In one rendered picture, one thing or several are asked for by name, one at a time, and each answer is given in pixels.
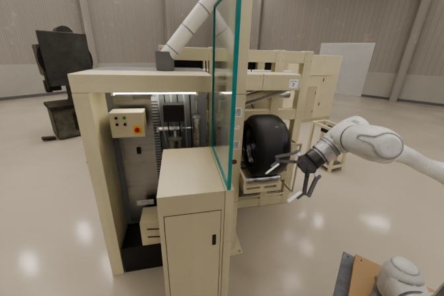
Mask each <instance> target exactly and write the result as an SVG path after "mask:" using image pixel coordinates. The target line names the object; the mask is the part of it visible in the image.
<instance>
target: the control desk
mask: <svg viewBox="0 0 444 296"><path fill-rule="evenodd" d="M234 192H235V190H234V188H233V185H232V183H231V189H230V190H227V187H226V185H225V182H224V179H223V177H222V174H221V171H220V169H219V166H218V164H217V160H216V158H215V155H214V153H213V149H212V147H194V148H182V149H163V155H162V161H161V170H160V175H159V184H158V189H157V211H158V218H159V231H160V238H161V251H162V258H163V272H164V279H165V291H166V296H227V294H228V282H229V262H230V251H231V233H232V222H233V202H234Z"/></svg>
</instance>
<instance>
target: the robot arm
mask: <svg viewBox="0 0 444 296"><path fill-rule="evenodd" d="M342 153H352V154H353V155H356V156H358V157H361V158H362V159H365V160H367V161H371V162H376V163H382V164H385V165H386V164H390V163H392V162H394V161H395V162H398V163H402V164H405V165H408V166H409V167H411V168H412V169H414V170H416V171H418V172H420V173H422V174H424V175H426V176H428V177H430V178H432V179H434V180H436V181H438V182H440V183H442V184H443V185H444V163H442V162H439V161H434V160H431V159H429V158H427V157H425V156H424V155H422V154H421V153H419V152H417V151H416V150H414V149H412V148H409V147H407V146H405V145H404V143H403V140H402V138H401V137H400V136H399V135H398V134H397V133H396V132H394V131H392V130H391V129H388V128H384V127H381V126H372V125H369V122H368V121H367V120H366V119H364V118H362V117H360V116H352V117H349V118H346V119H345V120H342V121H341V122H340V123H338V124H336V125H335V126H334V127H333V128H331V129H330V130H329V131H328V132H327V133H326V135H325V136H324V137H323V138H321V139H320V140H319V141H317V143H316V144H314V145H313V148H312V149H310V150H309V151H307V152H306V153H305V154H304V155H301V154H300V152H299V150H296V151H294V152H292V153H285V154H281V155H276V156H275V158H276V162H274V163H273V164H272V165H271V169H270V170H269V171H267V172H266V173H265V174H267V173H269V172H270V171H272V170H273V169H275V168H276V167H277V166H278V165H279V163H295V164H297V166H298V167H299V168H300V169H301V171H302V172H303V173H305V179H304V183H303V191H301V190H300V191H298V192H297V193H296V194H295V195H293V196H292V197H290V198H289V199H288V200H287V202H288V203H289V202H291V201H292V200H294V199H295V198H297V199H299V198H301V197H302V196H307V197H309V198H310V197H311V195H312V193H313V190H314V188H315V186H316V183H317V182H318V180H319V179H320V178H321V177H322V176H321V175H320V174H318V173H317V172H316V170H317V169H318V168H320V167H321V166H322V165H323V164H325V162H326V163H329V162H331V161H332V160H334V159H335V158H336V157H338V156H339V155H341V154H342ZM291 155H296V156H297V155H298V156H299V159H298V161H290V160H279V158H281V157H287V156H291ZM310 173H314V179H313V181H312V183H311V186H310V188H309V191H308V192H307V186H308V181H309V175H310ZM369 296H444V282H443V283H442V284H441V285H440V286H439V288H438V289H437V290H436V292H435V293H430V292H429V291H428V289H427V287H426V284H425V283H424V277H423V275H422V273H421V271H420V269H419V268H418V267H417V266H416V265H415V264H414V263H413V262H411V261H410V260H408V259H406V258H403V257H399V256H396V257H391V258H389V259H387V260H386V261H385V262H384V263H383V265H382V266H381V269H380V271H379V275H377V276H375V283H374V286H373V289H372V292H371V294H370V295H369Z"/></svg>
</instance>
